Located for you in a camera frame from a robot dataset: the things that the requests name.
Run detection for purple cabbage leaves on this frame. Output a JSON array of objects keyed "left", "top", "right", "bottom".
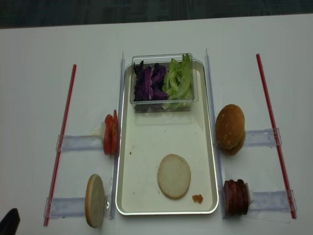
[{"left": 133, "top": 61, "right": 168, "bottom": 101}]

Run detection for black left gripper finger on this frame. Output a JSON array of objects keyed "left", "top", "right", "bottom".
[{"left": 0, "top": 208, "right": 20, "bottom": 235}]

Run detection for left upper clear pusher track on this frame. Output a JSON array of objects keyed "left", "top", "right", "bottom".
[{"left": 56, "top": 135, "right": 103, "bottom": 152}]

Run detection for white pusher block tomato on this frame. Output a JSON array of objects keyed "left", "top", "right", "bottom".
[{"left": 99, "top": 121, "right": 106, "bottom": 142}]

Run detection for red rail strip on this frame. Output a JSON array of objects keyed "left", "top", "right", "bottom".
[
  {"left": 256, "top": 53, "right": 297, "bottom": 219},
  {"left": 44, "top": 64, "right": 77, "bottom": 227}
]

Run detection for standing bun slice left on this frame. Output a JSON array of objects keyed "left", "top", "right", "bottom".
[{"left": 85, "top": 174, "right": 105, "bottom": 228}]

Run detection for stack of meat patties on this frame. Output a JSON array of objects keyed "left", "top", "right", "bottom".
[{"left": 224, "top": 179, "right": 250, "bottom": 216}]

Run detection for white pusher block patties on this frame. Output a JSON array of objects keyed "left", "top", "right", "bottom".
[{"left": 245, "top": 183, "right": 254, "bottom": 206}]

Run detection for right lower clear pusher track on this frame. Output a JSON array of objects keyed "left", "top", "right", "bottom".
[{"left": 248, "top": 190, "right": 297, "bottom": 212}]

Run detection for right red rail strip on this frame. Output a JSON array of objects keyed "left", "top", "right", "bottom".
[{"left": 256, "top": 53, "right": 297, "bottom": 219}]

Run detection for tomato slice front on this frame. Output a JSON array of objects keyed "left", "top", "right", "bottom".
[{"left": 112, "top": 110, "right": 118, "bottom": 154}]

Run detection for left lower clear pusher track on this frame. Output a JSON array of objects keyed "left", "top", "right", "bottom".
[{"left": 43, "top": 195, "right": 111, "bottom": 218}]

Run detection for brown sauce crumb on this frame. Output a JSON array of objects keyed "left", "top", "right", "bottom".
[{"left": 192, "top": 194, "right": 203, "bottom": 204}]

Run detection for white metal tray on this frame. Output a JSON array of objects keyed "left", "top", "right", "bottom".
[{"left": 115, "top": 60, "right": 219, "bottom": 215}]

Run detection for bottom bun slice on tray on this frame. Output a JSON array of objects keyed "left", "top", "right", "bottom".
[{"left": 157, "top": 154, "right": 191, "bottom": 199}]

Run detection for clear plastic salad container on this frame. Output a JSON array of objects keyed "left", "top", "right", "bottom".
[{"left": 129, "top": 53, "right": 198, "bottom": 113}]

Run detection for right upper clear pusher track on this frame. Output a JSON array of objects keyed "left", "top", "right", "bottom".
[{"left": 244, "top": 128, "right": 282, "bottom": 147}]

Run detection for clear pusher track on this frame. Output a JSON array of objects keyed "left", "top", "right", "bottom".
[
  {"left": 244, "top": 128, "right": 282, "bottom": 147},
  {"left": 56, "top": 135, "right": 103, "bottom": 152},
  {"left": 43, "top": 195, "right": 111, "bottom": 218},
  {"left": 248, "top": 190, "right": 297, "bottom": 212}
]

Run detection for bun top behind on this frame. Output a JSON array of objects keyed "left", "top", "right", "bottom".
[{"left": 220, "top": 132, "right": 246, "bottom": 156}]

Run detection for green lettuce leaves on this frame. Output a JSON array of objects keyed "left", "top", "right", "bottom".
[{"left": 162, "top": 53, "right": 193, "bottom": 101}]

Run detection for left red rail strip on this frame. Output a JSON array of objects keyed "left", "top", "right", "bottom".
[{"left": 44, "top": 64, "right": 77, "bottom": 227}]

